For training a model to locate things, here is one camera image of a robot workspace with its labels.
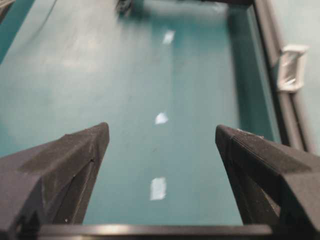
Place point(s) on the small metal fitting bracket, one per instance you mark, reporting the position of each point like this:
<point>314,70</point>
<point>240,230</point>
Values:
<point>291,68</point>

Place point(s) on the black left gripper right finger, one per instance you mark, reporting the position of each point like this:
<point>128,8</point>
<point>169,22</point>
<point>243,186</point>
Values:
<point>273,184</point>

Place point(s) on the white tape piece far left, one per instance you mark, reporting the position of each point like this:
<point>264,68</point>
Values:
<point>158,189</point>

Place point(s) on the white tape piece near frame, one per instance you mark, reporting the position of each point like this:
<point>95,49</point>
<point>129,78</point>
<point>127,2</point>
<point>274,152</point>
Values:
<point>168,37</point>

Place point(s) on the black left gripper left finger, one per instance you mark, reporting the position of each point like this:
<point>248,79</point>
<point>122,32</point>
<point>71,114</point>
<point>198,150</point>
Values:
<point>50,183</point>

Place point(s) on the black square extrusion frame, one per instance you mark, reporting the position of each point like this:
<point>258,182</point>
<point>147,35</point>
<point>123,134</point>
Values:
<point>124,6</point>

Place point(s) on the lower black aluminium rail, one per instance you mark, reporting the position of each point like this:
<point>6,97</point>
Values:
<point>293,123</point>

